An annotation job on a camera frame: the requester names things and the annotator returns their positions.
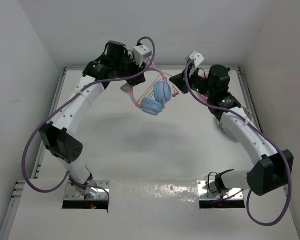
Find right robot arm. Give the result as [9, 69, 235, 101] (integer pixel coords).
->
[169, 65, 294, 196]

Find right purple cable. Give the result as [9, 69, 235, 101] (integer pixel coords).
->
[184, 59, 291, 226]

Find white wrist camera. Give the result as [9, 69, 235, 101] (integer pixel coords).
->
[132, 45, 152, 67]
[186, 51, 205, 76]

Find blue pink cat-ear headphones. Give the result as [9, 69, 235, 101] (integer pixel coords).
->
[120, 63, 180, 116]

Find metal base plate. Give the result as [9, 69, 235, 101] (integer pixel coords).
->
[63, 180, 110, 201]
[197, 179, 244, 202]

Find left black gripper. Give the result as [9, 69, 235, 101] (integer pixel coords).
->
[113, 54, 145, 87]

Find white grey headphones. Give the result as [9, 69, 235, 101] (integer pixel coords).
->
[218, 106, 256, 138]

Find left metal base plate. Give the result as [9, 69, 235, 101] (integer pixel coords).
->
[63, 180, 110, 201]

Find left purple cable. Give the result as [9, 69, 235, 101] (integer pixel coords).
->
[21, 36, 157, 207]

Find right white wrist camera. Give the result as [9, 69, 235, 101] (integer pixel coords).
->
[186, 51, 205, 76]

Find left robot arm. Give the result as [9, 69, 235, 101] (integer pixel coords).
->
[39, 41, 153, 189]

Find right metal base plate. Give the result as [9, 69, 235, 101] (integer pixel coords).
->
[197, 179, 244, 202]

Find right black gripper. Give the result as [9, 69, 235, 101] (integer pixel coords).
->
[170, 65, 215, 98]

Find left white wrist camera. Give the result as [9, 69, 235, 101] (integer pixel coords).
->
[132, 45, 152, 67]

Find purple cable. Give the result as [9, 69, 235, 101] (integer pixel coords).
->
[21, 36, 157, 207]
[184, 59, 291, 226]

